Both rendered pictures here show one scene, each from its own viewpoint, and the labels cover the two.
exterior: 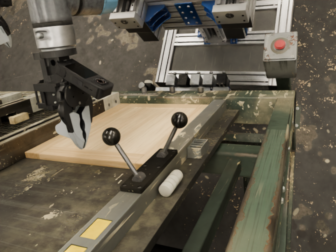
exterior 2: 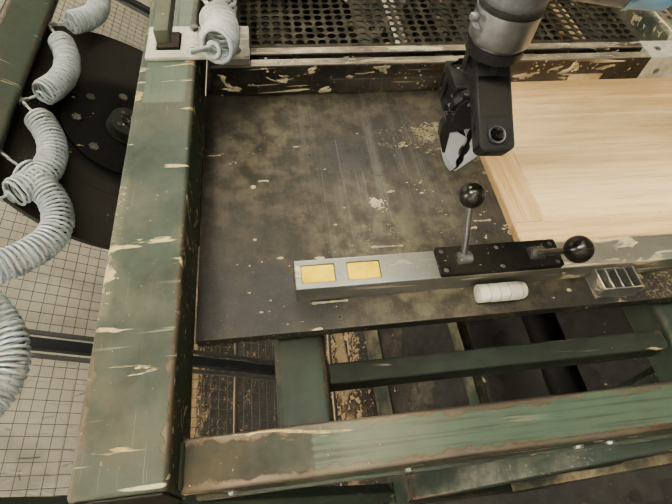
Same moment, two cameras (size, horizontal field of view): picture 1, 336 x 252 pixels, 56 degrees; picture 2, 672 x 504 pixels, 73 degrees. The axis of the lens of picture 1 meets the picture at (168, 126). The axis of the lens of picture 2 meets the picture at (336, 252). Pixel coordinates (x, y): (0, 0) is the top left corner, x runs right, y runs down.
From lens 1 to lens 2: 36 cm
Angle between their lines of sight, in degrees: 55
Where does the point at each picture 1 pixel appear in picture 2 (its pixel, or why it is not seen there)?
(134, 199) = (427, 275)
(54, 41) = (484, 37)
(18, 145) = not seen: hidden behind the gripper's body
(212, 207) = (516, 355)
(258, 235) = (430, 442)
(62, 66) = (475, 74)
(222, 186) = (572, 349)
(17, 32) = not seen: outside the picture
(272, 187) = (539, 433)
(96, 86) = (480, 141)
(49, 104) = (446, 98)
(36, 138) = not seen: hidden behind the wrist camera
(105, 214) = (387, 263)
